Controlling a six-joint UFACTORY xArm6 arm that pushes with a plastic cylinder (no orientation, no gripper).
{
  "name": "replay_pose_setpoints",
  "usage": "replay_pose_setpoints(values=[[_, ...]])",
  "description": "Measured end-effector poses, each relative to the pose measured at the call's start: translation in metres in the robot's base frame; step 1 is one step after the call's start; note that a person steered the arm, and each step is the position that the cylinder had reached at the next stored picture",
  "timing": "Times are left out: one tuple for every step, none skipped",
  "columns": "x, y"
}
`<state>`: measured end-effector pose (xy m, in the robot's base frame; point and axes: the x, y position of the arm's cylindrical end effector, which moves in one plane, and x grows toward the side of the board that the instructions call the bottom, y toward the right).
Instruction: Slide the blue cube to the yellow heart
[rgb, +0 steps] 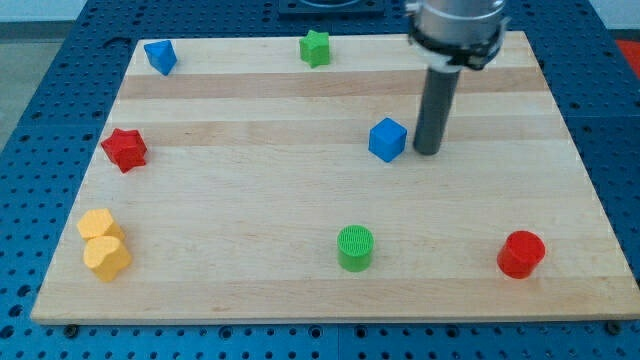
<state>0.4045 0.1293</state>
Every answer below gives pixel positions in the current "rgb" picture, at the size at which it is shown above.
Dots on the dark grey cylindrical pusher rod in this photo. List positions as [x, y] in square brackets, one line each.
[436, 102]

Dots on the blue cube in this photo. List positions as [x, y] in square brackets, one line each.
[387, 139]

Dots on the yellow heart block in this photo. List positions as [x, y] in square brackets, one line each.
[106, 256]

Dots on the green star block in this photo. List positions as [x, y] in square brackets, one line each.
[314, 48]

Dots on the green cylinder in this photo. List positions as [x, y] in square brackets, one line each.
[355, 244]

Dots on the red cylinder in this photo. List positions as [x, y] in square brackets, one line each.
[520, 254]

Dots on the wooden board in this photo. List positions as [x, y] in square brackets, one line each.
[257, 161]

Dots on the blue triangular block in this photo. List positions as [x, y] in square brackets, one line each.
[161, 56]

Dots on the red star block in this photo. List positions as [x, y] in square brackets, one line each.
[125, 148]

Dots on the yellow hexagon block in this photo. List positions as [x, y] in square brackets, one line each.
[97, 223]

